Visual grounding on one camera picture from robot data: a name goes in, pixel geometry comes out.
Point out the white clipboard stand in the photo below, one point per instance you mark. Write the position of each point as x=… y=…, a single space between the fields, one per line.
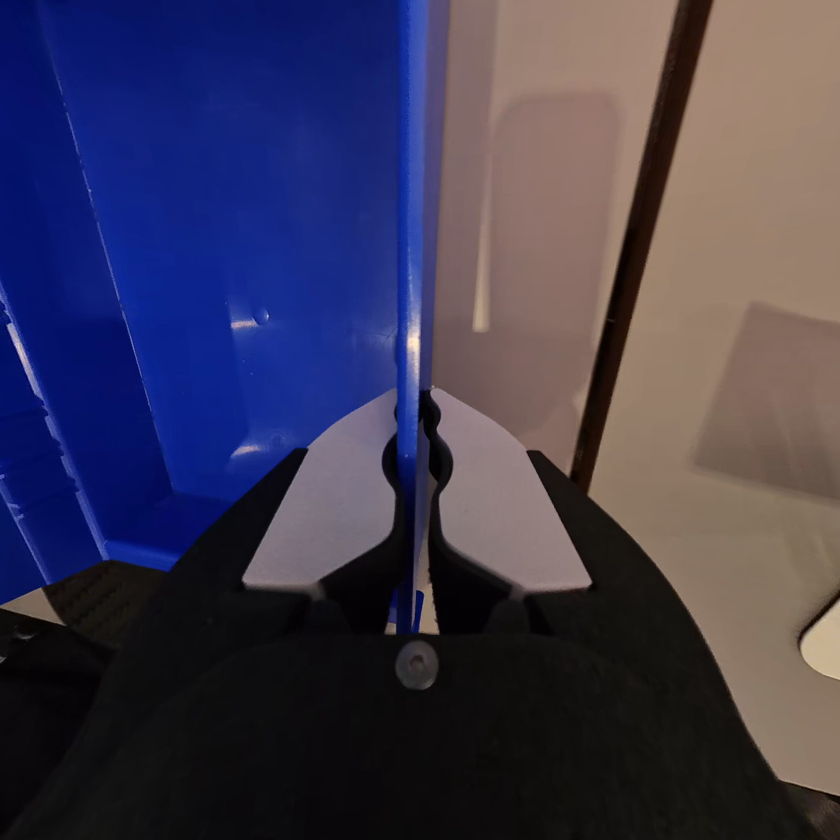
x=823 y=640

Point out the black quilted armrest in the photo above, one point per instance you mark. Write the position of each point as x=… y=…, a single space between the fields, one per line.
x=105 y=594

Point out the large blue plastic bin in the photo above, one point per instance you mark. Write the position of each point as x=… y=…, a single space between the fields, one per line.
x=229 y=262

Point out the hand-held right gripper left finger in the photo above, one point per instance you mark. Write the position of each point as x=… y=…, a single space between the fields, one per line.
x=328 y=518

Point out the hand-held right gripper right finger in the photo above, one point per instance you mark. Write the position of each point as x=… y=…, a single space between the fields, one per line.
x=512 y=518

